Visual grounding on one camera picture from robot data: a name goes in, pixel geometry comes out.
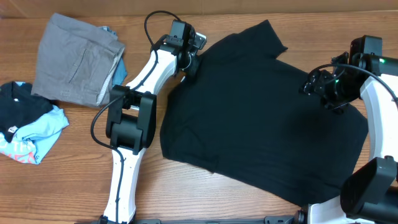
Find black t-shirt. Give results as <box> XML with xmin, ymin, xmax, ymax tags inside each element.
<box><xmin>160</xmin><ymin>21</ymin><xmax>368</xmax><ymax>206</ymax></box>

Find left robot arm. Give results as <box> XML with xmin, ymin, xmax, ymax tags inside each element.
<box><xmin>98</xmin><ymin>19</ymin><xmax>206</xmax><ymax>223</ymax></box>

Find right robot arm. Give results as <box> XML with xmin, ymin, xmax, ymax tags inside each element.
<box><xmin>289</xmin><ymin>35</ymin><xmax>397</xmax><ymax>224</ymax></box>

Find folded blue garment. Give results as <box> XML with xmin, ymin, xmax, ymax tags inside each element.
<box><xmin>99</xmin><ymin>26</ymin><xmax>127</xmax><ymax>86</ymax></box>

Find folded grey shorts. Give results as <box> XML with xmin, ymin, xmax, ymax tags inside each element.
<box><xmin>31</xmin><ymin>13</ymin><xmax>125</xmax><ymax>107</ymax></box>

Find folded black shirt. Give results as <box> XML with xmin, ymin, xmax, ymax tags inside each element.
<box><xmin>1</xmin><ymin>82</ymin><xmax>53</xmax><ymax>143</ymax></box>

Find light blue printed t-shirt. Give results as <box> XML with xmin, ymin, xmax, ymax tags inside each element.
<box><xmin>1</xmin><ymin>101</ymin><xmax>69</xmax><ymax>165</ymax></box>

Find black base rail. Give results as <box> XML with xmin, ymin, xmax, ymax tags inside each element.
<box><xmin>74</xmin><ymin>215</ymin><xmax>304</xmax><ymax>224</ymax></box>

